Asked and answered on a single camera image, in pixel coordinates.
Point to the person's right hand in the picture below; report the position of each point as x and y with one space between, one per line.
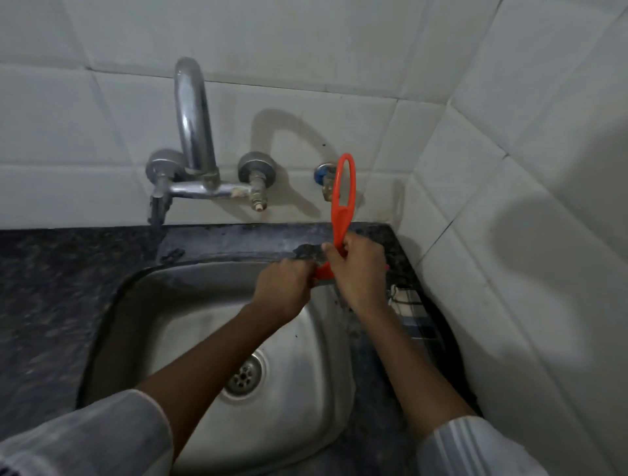
360 277

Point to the person's left hand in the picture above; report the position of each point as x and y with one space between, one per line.
283 289

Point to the person's left fingers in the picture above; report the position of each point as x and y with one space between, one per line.
304 268

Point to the person's right thumb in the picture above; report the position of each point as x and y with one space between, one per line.
329 249

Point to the person's right forearm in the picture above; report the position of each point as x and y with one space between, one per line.
407 363

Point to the person's left forearm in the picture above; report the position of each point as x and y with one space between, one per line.
211 368

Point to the striped cloth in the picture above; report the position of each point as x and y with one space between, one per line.
417 314

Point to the stainless steel sink basin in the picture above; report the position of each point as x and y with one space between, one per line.
294 382

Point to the round metal sink drain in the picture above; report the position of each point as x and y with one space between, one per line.
244 373

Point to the person's right striped sleeve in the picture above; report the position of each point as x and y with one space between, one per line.
478 448

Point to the person's left white sleeve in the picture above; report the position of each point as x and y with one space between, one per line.
83 436

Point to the small blue-capped wall tap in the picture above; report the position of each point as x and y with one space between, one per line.
326 179

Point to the chrome wall-mounted sink faucet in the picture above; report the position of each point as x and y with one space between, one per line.
194 162

